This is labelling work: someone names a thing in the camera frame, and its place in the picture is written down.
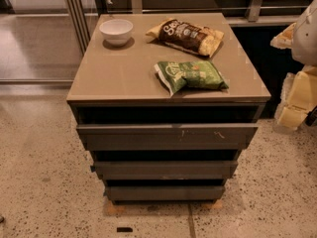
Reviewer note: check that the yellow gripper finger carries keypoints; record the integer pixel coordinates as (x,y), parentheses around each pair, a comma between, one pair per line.
(298,98)
(284,39)

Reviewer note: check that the grey top drawer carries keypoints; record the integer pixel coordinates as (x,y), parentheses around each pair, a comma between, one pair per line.
(230,136)

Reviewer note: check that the grey drawer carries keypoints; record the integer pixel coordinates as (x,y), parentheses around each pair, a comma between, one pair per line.
(166,170)
(160,193)
(230,136)

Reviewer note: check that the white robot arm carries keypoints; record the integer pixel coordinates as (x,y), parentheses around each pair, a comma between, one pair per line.
(304,43)

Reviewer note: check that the grey drawer cabinet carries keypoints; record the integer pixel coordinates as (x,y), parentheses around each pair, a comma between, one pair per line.
(119,86)

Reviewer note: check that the grey middle drawer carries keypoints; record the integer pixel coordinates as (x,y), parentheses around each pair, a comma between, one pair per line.
(166,170)

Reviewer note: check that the grey bottom drawer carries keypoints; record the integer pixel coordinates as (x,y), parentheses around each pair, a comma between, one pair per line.
(160,193)

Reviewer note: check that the brown chip bag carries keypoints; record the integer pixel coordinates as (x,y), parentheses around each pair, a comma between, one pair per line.
(184,36)

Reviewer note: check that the green chip bag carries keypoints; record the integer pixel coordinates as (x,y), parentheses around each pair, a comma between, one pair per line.
(200,74)

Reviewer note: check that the white ceramic bowl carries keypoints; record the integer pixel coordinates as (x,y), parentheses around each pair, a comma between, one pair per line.
(116,32)

